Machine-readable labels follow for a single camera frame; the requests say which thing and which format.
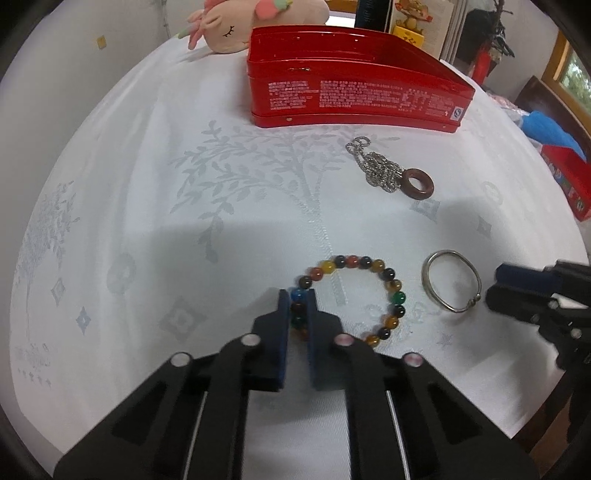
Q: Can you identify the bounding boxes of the thin silver bangle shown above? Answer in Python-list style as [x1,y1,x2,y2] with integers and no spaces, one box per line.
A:
[421,249,483,315]

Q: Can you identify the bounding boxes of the multicolour bead bracelet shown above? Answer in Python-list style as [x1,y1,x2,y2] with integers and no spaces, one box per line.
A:
[289,254,408,349]

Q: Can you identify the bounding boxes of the silver chain brown ring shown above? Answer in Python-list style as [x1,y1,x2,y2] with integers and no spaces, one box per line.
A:
[344,135,435,200]

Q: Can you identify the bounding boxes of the small red tin box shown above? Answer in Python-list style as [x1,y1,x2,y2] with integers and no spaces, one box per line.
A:
[541,145,591,222]

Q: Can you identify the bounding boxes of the blue knitted cloth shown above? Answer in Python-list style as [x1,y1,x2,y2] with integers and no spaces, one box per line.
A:
[521,111,587,161]

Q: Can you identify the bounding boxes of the dark wooden headboard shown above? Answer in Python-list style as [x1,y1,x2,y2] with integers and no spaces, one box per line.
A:
[514,76,590,160]

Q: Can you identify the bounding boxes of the white tablecloth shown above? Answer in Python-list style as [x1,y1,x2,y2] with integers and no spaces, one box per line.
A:
[10,40,587,453]

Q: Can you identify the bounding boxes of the open book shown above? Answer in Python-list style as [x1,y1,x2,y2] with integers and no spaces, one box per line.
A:
[355,0,456,59]

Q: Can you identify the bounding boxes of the mouse figurine yellow block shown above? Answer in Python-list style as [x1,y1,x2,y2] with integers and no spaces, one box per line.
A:
[391,0,433,48]

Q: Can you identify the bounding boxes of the large red tin box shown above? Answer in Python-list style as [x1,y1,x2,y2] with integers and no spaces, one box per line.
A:
[246,25,475,133]

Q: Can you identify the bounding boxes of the pink plush toy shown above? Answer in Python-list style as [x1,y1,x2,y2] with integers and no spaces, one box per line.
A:
[177,0,329,54]

